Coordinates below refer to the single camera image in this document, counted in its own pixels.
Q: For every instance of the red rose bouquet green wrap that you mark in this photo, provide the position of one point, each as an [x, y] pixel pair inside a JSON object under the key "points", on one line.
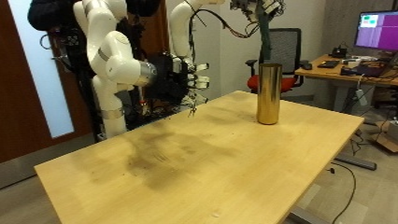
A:
{"points": [[265, 40]]}

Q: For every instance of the tall gold cylinder vase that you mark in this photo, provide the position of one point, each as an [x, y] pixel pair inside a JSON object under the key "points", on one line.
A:
{"points": [[269, 93]]}

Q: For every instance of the black mesh red seat chair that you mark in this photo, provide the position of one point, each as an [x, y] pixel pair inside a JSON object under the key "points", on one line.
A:
{"points": [[286, 46]]}

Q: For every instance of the black robot mounting stand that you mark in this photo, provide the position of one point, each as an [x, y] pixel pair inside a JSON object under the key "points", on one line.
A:
{"points": [[82, 62]]}

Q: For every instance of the black desk phone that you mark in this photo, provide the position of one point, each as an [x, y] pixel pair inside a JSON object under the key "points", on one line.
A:
{"points": [[338, 53]]}

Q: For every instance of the black keyboard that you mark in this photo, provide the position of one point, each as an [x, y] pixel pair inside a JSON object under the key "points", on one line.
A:
{"points": [[327, 64]]}

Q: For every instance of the wooden office desk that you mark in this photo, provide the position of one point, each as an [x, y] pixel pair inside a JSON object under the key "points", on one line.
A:
{"points": [[323, 74]]}

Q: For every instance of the computer monitor purple screen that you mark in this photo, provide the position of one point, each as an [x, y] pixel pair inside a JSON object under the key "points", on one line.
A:
{"points": [[379, 31]]}

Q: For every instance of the brown door frosted glass panel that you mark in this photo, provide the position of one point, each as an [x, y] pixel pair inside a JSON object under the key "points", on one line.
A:
{"points": [[20, 93]]}

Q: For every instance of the white power strip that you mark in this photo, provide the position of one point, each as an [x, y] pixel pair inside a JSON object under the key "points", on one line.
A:
{"points": [[360, 97]]}

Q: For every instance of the cardboard box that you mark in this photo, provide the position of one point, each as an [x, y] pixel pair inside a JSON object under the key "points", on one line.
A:
{"points": [[384, 140]]}

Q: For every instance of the grey table foot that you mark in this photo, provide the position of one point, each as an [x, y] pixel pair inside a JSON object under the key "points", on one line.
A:
{"points": [[355, 162]]}

